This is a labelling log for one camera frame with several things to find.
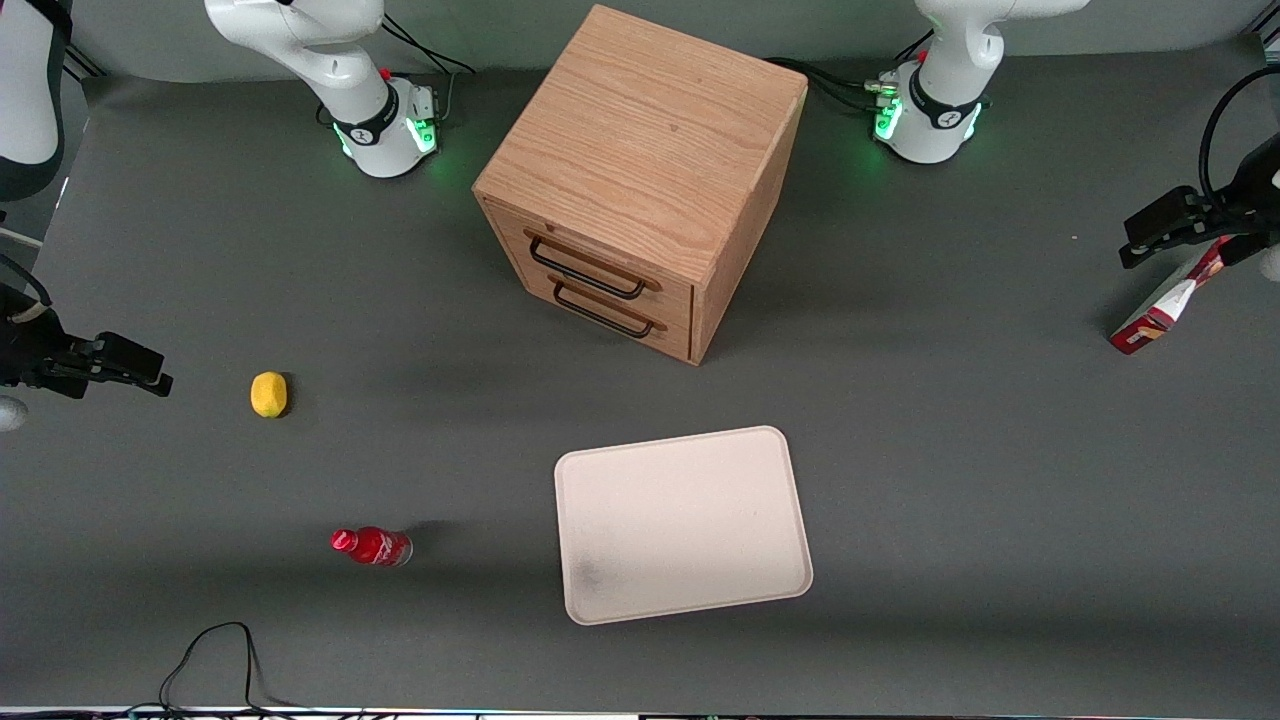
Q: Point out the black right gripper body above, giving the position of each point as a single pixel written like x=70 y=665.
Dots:
x=25 y=350

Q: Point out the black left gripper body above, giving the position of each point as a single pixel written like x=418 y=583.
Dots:
x=1253 y=188

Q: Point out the red cookie box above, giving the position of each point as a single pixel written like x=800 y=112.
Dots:
x=1150 y=325

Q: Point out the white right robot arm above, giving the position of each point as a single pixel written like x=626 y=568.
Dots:
x=330 y=60

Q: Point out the beige plastic tray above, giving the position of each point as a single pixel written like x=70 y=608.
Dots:
x=680 y=525

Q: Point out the yellow lemon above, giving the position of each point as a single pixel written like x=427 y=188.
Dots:
x=268 y=394

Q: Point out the red cola bottle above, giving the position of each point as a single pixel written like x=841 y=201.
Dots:
x=375 y=546

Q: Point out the wooden drawer cabinet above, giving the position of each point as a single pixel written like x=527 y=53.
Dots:
x=640 y=140

